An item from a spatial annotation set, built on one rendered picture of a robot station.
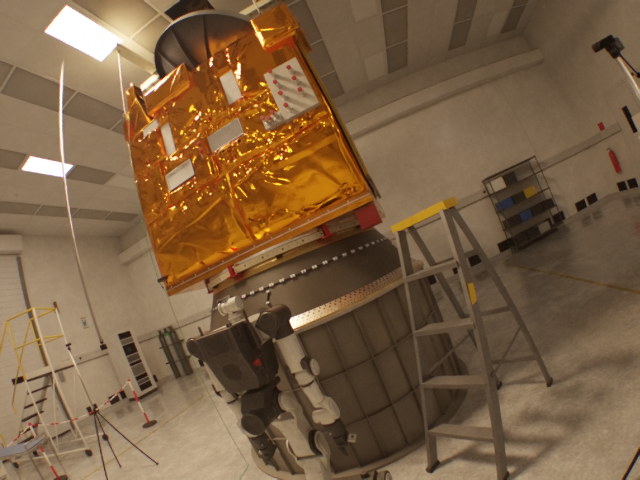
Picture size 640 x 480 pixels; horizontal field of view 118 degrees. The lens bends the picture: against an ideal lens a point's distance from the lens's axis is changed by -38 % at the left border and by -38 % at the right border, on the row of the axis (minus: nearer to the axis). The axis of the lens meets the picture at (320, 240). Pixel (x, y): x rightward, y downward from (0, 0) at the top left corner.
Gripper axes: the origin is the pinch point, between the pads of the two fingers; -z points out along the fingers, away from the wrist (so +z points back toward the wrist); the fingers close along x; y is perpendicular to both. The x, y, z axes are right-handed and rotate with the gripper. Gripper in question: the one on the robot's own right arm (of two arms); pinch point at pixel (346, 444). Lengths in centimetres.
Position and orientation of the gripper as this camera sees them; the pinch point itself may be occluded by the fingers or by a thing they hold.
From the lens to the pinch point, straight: 168.8
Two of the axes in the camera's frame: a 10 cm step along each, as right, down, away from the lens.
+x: 1.8, -1.9, 9.7
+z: -4.3, -9.0, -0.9
